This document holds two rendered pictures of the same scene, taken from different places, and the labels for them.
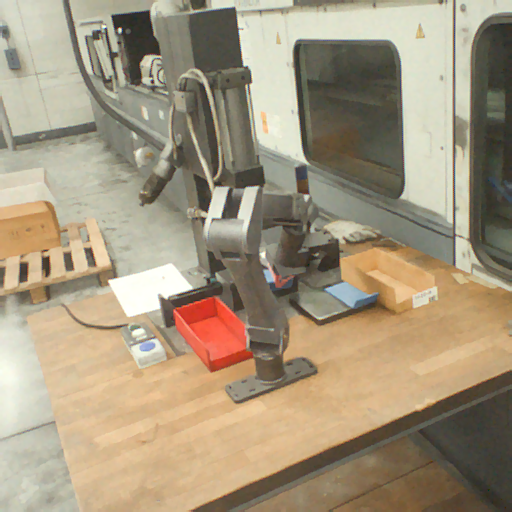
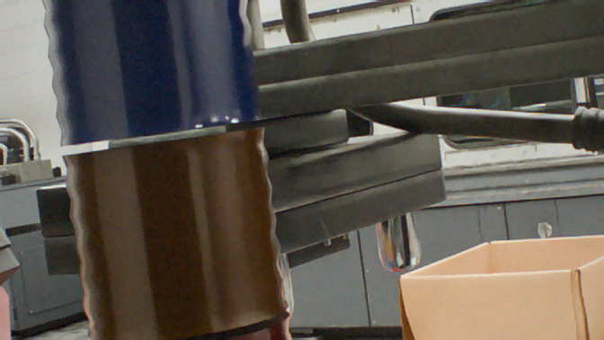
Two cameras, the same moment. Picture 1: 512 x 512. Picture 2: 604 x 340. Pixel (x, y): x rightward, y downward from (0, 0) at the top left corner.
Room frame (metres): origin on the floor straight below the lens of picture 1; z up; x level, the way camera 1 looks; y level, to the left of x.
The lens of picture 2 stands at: (2.00, -0.28, 1.16)
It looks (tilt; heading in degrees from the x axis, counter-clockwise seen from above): 3 degrees down; 143
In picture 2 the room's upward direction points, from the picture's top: 8 degrees counter-clockwise
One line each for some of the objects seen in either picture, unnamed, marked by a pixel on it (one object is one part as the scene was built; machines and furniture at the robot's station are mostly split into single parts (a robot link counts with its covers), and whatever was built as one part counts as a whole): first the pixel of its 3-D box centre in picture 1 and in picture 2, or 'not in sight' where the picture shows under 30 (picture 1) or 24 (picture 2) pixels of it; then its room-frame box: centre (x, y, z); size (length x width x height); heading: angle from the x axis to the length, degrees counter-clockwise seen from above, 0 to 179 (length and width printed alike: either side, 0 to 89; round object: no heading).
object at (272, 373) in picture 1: (269, 365); not in sight; (1.15, 0.01, 0.94); 0.20 x 0.07 x 0.08; 112
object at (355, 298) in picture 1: (350, 291); not in sight; (1.46, -0.23, 0.93); 0.15 x 0.07 x 0.03; 24
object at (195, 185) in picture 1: (204, 150); not in sight; (1.83, 0.11, 1.28); 0.14 x 0.12 x 0.75; 112
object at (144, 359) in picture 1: (149, 357); not in sight; (1.32, 0.29, 0.90); 0.07 x 0.07 x 0.06; 22
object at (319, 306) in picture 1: (331, 301); not in sight; (1.46, -0.18, 0.91); 0.17 x 0.16 x 0.02; 112
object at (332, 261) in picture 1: (327, 254); not in sight; (1.70, -0.21, 0.95); 0.06 x 0.03 x 0.09; 112
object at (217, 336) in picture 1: (213, 331); not in sight; (1.35, 0.13, 0.93); 0.25 x 0.12 x 0.06; 22
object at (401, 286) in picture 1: (386, 279); not in sight; (1.51, -0.33, 0.93); 0.25 x 0.13 x 0.08; 22
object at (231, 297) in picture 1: (257, 283); not in sight; (1.58, 0.01, 0.94); 0.20 x 0.10 x 0.07; 112
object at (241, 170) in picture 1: (233, 130); not in sight; (1.58, 0.02, 1.37); 0.11 x 0.09 x 0.30; 112
